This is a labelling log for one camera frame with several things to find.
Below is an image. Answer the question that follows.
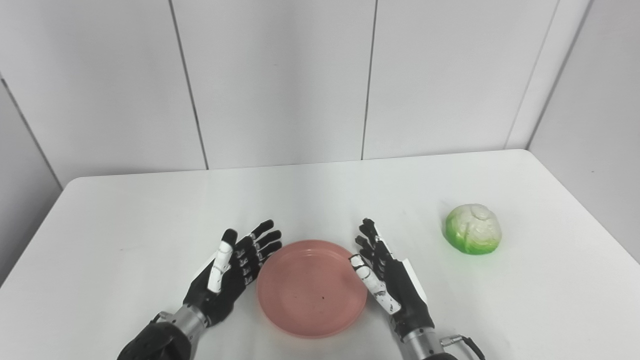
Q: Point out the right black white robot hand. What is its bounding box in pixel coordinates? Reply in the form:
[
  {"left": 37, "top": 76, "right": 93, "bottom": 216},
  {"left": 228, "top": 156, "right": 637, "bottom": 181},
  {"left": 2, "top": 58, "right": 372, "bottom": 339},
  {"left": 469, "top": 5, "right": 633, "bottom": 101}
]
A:
[{"left": 349, "top": 217, "right": 435, "bottom": 339}]

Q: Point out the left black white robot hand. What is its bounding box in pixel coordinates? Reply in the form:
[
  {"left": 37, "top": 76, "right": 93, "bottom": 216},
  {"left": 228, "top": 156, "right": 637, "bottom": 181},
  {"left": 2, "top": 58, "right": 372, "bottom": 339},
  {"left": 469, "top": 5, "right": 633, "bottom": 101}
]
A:
[{"left": 183, "top": 219, "right": 283, "bottom": 329}]

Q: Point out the pink round plate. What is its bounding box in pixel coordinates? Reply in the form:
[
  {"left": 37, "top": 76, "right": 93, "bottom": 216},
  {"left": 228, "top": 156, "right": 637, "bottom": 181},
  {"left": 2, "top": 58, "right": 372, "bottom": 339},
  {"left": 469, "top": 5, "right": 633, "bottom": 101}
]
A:
[{"left": 256, "top": 239, "right": 369, "bottom": 340}]

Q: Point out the green white cabbage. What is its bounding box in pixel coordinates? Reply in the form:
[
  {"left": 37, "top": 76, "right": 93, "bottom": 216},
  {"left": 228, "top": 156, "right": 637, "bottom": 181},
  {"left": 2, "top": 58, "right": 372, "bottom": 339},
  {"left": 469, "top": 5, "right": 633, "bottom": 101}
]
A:
[{"left": 444, "top": 203, "right": 503, "bottom": 256}]

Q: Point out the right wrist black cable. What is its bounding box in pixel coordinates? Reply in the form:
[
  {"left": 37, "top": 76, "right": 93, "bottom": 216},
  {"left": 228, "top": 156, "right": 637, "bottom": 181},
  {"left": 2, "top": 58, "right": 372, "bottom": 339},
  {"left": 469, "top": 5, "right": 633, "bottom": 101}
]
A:
[{"left": 439, "top": 334, "right": 487, "bottom": 360}]

